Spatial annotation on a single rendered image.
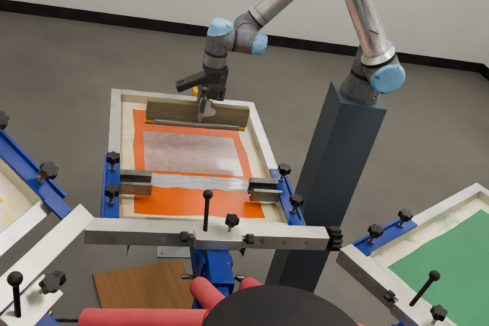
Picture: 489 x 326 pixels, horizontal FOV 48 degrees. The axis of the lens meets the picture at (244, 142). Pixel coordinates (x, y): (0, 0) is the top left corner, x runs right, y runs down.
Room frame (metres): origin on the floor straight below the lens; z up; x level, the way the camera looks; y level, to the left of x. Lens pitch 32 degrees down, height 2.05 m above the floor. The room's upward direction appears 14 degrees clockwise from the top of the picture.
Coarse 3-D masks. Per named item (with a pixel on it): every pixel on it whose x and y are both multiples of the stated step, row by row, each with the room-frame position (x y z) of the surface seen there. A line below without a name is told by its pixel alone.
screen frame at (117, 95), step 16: (112, 96) 1.81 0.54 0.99; (128, 96) 1.85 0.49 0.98; (144, 96) 1.87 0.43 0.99; (160, 96) 1.90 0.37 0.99; (176, 96) 1.93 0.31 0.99; (192, 96) 1.96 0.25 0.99; (112, 112) 1.69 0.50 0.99; (256, 112) 1.96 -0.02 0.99; (112, 128) 1.59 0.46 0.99; (256, 128) 1.84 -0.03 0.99; (112, 144) 1.50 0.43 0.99; (256, 144) 1.76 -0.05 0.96; (272, 160) 1.64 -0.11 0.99; (272, 224) 1.29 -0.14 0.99
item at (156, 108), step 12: (156, 108) 1.59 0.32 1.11; (168, 108) 1.60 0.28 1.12; (180, 108) 1.61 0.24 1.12; (192, 108) 1.62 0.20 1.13; (216, 108) 1.65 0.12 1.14; (228, 108) 1.66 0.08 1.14; (240, 108) 1.68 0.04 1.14; (192, 120) 1.62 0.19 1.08; (204, 120) 1.64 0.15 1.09; (216, 120) 1.65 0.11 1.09; (228, 120) 1.66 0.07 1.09; (240, 120) 1.68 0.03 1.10
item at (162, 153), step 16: (144, 112) 1.81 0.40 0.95; (144, 128) 1.70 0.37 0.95; (176, 128) 1.75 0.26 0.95; (144, 144) 1.59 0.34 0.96; (160, 144) 1.62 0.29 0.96; (176, 144) 1.64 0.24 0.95; (144, 160) 1.50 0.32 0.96; (160, 160) 1.52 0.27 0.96; (176, 160) 1.55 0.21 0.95; (192, 160) 1.57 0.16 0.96; (160, 192) 1.35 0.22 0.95; (176, 192) 1.37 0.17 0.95; (192, 192) 1.39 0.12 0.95; (144, 208) 1.26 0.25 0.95; (160, 208) 1.28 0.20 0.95; (176, 208) 1.30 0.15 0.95; (192, 208) 1.32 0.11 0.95
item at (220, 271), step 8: (208, 256) 1.04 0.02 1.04; (216, 256) 1.05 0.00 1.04; (224, 256) 1.06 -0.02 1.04; (208, 264) 1.02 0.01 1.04; (216, 264) 1.02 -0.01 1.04; (224, 264) 1.03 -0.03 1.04; (208, 272) 1.00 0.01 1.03; (216, 272) 0.99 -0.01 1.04; (224, 272) 1.00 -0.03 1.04; (232, 272) 1.01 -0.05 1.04; (208, 280) 0.98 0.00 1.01; (216, 280) 0.97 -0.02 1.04; (224, 280) 0.97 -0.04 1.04; (232, 280) 0.98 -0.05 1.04; (232, 288) 0.97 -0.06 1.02
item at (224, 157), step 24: (192, 144) 1.67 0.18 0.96; (216, 144) 1.71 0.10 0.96; (240, 144) 1.75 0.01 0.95; (216, 168) 1.56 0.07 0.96; (240, 168) 1.59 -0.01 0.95; (216, 192) 1.43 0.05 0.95; (240, 192) 1.46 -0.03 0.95; (216, 216) 1.31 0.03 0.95; (240, 216) 1.34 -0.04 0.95; (264, 216) 1.36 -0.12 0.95
